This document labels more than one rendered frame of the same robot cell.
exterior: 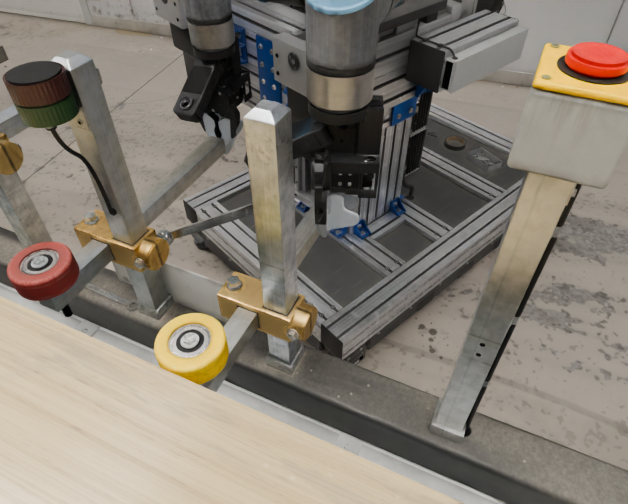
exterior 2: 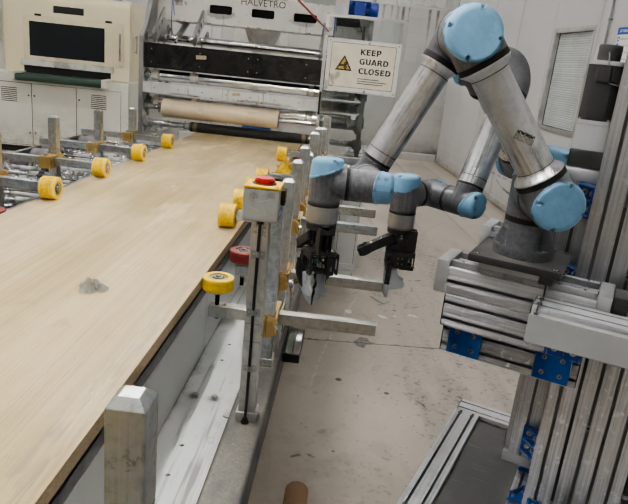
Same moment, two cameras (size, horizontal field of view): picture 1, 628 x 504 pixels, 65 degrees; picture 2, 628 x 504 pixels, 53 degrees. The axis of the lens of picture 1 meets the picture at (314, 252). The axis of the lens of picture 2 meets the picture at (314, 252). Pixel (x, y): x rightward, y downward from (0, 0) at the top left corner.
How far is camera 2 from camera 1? 1.35 m
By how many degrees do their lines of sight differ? 62
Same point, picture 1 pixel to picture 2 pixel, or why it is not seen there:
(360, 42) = (313, 191)
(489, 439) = (242, 431)
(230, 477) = (162, 289)
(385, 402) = not seen: hidden behind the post
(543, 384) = not seen: outside the picture
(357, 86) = (311, 211)
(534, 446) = (245, 448)
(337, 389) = not seen: hidden behind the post
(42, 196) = (427, 360)
